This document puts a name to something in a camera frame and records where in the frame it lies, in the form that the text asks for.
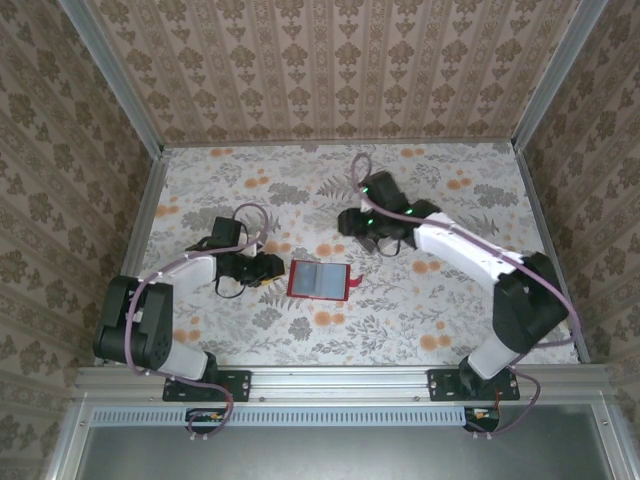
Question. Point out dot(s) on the red card holder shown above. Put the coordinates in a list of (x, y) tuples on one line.
[(291, 280)]

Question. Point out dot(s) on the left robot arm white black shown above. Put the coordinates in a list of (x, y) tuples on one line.
[(150, 330)]

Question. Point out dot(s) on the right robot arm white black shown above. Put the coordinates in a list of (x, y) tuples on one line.
[(525, 305)]

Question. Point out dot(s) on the floral table cover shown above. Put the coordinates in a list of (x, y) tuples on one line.
[(280, 190)]

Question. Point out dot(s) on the grey metal sheet panel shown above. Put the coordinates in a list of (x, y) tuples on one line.
[(350, 455)]

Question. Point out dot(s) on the aluminium back frame rail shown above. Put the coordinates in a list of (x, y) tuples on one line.
[(340, 144)]

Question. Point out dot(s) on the aluminium frame side rail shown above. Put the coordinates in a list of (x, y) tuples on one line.
[(145, 220), (542, 215)]

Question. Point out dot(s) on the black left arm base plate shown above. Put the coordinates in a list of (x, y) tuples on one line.
[(235, 385)]

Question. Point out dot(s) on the aluminium front frame rail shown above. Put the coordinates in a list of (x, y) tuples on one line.
[(340, 382)]

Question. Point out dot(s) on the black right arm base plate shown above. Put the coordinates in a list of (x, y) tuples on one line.
[(445, 385)]

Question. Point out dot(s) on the aluminium frame corner post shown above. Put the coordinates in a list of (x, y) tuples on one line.
[(110, 75), (555, 80)]

